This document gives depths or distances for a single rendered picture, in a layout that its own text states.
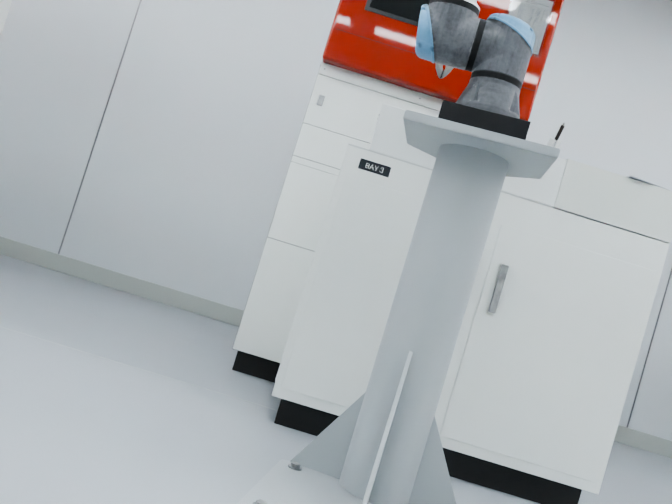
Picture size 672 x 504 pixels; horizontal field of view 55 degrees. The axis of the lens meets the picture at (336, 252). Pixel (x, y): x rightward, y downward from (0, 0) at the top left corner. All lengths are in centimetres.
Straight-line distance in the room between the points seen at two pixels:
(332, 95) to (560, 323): 121
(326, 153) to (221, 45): 186
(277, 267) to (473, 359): 90
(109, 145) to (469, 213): 308
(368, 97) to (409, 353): 136
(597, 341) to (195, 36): 309
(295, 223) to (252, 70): 185
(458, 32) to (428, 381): 76
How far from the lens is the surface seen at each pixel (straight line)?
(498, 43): 152
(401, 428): 142
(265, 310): 245
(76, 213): 420
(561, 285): 194
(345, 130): 250
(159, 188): 407
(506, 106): 148
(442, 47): 153
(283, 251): 245
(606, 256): 199
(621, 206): 202
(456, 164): 143
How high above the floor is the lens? 44
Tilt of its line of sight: 2 degrees up
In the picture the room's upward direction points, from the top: 17 degrees clockwise
